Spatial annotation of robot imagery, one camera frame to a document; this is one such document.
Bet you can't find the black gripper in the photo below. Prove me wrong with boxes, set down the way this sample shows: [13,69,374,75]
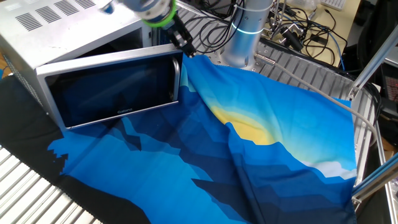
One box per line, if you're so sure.
[161,14,197,58]

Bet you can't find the silver microwave body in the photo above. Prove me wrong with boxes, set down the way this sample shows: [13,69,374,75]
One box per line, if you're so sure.
[0,0,170,125]

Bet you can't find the silver robot mounting plate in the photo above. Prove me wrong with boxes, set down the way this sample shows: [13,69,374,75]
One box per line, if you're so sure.
[206,40,276,74]

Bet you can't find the blue mountain print cloth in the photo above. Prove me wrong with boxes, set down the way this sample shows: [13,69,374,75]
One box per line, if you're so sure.
[0,54,358,224]

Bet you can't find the white keyboard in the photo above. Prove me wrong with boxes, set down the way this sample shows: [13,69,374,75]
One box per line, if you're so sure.
[320,0,346,12]

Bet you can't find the wooden desk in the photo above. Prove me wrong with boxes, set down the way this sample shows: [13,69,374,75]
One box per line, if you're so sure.
[261,0,363,68]

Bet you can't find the black office chair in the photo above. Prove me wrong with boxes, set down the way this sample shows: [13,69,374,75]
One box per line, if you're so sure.
[357,0,398,63]

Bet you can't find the black electronics box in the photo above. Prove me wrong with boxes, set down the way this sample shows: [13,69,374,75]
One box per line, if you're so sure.
[379,74,398,119]

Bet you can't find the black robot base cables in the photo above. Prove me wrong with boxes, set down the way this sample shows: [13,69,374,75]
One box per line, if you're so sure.
[183,0,249,55]

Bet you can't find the black camera on clamp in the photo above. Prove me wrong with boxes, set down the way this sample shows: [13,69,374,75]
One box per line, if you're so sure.
[278,23,304,52]

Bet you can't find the black desk cables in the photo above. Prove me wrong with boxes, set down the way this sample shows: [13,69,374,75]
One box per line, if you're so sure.
[279,6,349,66]

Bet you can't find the grey hose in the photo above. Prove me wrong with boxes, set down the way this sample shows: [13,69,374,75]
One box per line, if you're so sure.
[254,52,379,147]

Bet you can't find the blue cable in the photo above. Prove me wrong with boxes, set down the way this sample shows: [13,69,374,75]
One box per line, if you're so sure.
[326,30,346,72]

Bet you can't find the aluminium frame strut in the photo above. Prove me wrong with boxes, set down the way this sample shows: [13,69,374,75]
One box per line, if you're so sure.
[347,23,398,101]

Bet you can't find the blue aluminium rail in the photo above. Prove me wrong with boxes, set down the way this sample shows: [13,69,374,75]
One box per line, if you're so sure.
[351,154,398,205]

